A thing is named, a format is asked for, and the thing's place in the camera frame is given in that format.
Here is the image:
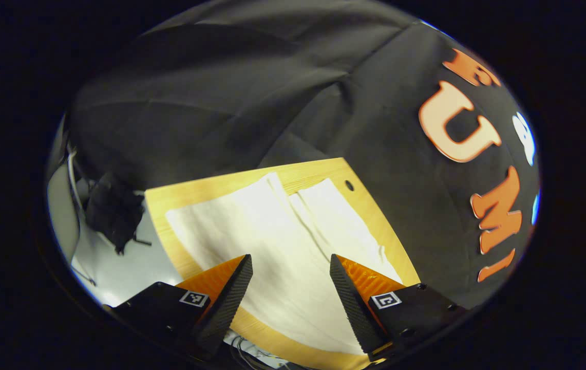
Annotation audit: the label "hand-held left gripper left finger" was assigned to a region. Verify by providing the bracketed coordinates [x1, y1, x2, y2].
[103, 254, 254, 360]

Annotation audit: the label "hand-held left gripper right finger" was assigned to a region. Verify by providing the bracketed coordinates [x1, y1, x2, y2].
[329, 254, 470, 363]

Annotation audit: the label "white jeans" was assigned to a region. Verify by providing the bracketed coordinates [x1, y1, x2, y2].
[165, 172, 404, 355]

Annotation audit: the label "dark bundled cloth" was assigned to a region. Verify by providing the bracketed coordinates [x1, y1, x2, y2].
[85, 172, 152, 256]

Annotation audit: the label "tangled thin cables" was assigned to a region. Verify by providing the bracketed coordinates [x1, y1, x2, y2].
[223, 331, 301, 369]

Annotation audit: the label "white cable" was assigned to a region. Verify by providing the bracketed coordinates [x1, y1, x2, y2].
[66, 146, 93, 209]

